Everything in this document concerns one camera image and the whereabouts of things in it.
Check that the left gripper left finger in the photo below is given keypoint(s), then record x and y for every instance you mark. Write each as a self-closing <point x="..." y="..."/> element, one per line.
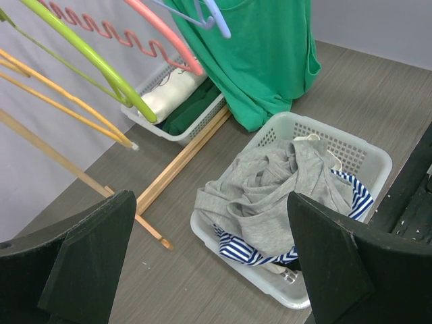
<point x="68" y="272"/>

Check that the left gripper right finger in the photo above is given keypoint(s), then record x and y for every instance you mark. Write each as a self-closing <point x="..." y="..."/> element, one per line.
<point x="355" y="273"/>

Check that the grey tank top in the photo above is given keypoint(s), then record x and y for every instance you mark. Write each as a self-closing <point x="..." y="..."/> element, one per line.
<point x="251" y="201"/>

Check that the blue white striped tank top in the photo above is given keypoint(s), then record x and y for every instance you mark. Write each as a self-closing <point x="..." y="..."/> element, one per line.
<point x="236" y="249"/>

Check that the green tank top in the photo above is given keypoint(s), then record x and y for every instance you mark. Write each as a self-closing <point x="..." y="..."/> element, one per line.
<point x="269" y="61"/>

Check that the blue plastic hanger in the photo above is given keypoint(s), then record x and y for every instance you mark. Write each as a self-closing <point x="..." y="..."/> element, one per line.
<point x="214" y="19"/>

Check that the white plastic laundry basket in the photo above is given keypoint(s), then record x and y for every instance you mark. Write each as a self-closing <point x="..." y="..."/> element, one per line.
<point x="353" y="155"/>

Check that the wooden clothes rack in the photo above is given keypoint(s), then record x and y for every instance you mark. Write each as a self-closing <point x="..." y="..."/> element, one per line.
<point x="145" y="200"/>

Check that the white cloth in back basket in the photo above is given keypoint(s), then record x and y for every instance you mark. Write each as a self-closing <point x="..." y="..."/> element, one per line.
<point x="171" y="92"/>

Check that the dark green folded cloth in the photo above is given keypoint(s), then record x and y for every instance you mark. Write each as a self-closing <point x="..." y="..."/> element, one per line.
<point x="184" y="116"/>

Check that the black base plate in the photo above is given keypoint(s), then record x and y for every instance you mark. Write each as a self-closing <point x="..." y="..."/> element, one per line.
<point x="405" y="210"/>

